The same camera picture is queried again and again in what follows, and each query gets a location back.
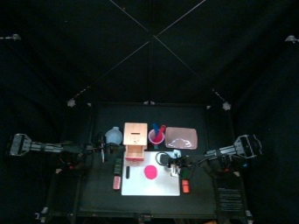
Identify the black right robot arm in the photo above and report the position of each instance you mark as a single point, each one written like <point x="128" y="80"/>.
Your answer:
<point x="230" y="150"/>

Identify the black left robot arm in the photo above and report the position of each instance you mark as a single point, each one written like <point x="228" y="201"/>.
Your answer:
<point x="43" y="147"/>

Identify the wooden drawer with pink front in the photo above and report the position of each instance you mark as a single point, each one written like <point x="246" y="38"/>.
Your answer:
<point x="135" y="153"/>

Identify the pink flat dough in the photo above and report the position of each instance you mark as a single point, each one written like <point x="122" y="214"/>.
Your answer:
<point x="151" y="172"/>

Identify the wooden drawer box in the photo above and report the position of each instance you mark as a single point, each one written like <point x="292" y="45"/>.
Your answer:
<point x="135" y="133"/>

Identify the small green toy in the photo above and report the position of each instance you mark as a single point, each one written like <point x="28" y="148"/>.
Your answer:
<point x="184" y="174"/>

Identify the pink cup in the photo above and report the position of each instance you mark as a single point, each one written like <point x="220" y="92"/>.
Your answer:
<point x="156" y="139"/>

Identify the green toy block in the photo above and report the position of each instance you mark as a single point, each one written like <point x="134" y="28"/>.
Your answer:
<point x="118" y="166"/>

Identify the red utensil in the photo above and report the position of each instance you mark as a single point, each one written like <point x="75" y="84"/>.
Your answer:
<point x="160" y="131"/>

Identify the black slim stick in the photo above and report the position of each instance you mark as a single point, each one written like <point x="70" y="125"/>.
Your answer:
<point x="127" y="172"/>

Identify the white cutting board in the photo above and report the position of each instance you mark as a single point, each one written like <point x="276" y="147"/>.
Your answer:
<point x="151" y="185"/>

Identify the blue utensil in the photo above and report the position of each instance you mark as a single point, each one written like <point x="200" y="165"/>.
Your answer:
<point x="155" y="129"/>

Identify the orange toy block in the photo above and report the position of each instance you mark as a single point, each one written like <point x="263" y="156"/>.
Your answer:
<point x="186" y="186"/>

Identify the pink toy block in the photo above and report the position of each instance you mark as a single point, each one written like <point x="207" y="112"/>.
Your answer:
<point x="116" y="182"/>

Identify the black label plate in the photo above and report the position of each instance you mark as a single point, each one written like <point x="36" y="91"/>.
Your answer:
<point x="230" y="199"/>

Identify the silver frame clamp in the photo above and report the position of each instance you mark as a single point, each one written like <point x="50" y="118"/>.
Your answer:
<point x="291" y="38"/>
<point x="148" y="102"/>
<point x="71" y="102"/>
<point x="226" y="106"/>

